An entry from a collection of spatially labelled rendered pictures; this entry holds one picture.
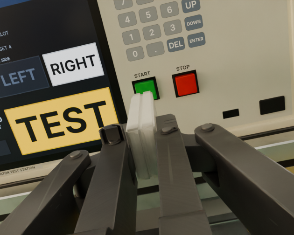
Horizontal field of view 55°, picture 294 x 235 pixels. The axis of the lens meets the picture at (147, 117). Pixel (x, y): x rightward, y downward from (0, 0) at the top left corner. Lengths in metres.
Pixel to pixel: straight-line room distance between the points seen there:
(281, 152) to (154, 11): 0.17
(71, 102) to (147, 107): 0.13
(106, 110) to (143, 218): 0.26
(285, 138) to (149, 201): 0.14
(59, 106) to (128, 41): 0.09
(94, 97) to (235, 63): 0.14
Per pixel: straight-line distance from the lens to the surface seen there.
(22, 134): 0.31
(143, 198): 0.29
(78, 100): 0.28
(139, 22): 0.26
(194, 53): 0.27
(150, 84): 0.26
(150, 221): 0.50
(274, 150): 0.28
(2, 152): 0.33
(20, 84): 0.29
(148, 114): 0.16
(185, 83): 0.26
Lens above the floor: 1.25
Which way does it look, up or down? 19 degrees down
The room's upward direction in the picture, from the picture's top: 13 degrees counter-clockwise
